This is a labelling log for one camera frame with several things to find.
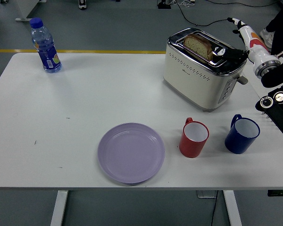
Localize black power strip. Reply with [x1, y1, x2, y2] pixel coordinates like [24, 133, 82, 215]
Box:
[157, 0, 172, 9]

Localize cream and chrome toaster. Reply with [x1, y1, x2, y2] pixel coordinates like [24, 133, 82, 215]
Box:
[162, 27, 250, 113]

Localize white cable bundle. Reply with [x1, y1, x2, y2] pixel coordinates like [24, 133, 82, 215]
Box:
[176, 0, 196, 8]

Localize clear plastic bracket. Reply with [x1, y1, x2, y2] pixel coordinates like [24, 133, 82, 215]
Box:
[196, 190, 218, 199]

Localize blue water bottle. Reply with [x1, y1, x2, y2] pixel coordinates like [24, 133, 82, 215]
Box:
[29, 17, 62, 74]

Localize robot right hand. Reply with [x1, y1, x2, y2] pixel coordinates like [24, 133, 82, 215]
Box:
[212, 17, 278, 69]

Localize purple plate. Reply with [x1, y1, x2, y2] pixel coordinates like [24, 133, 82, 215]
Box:
[97, 122, 166, 185]

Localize thin black floor cable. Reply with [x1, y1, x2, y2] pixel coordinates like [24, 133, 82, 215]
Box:
[204, 0, 280, 7]

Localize red mug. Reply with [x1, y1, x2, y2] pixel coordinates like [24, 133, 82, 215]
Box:
[178, 117, 210, 159]

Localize white paper sheet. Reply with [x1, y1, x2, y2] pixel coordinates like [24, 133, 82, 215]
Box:
[241, 62, 266, 102]

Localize black cable under table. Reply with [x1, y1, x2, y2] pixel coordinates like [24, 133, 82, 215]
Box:
[211, 190, 219, 226]

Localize white table leg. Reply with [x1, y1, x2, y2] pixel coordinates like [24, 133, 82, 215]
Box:
[223, 190, 243, 226]
[50, 190, 69, 226]

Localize long black floor cable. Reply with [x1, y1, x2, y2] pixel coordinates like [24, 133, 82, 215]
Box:
[176, 0, 234, 27]

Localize bread slice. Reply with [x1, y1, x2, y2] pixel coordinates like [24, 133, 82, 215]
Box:
[183, 33, 214, 62]

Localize blue mug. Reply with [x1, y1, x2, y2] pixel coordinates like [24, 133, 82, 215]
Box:
[224, 114, 260, 155]

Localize white desk foot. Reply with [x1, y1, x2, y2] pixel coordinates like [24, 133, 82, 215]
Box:
[15, 0, 48, 23]

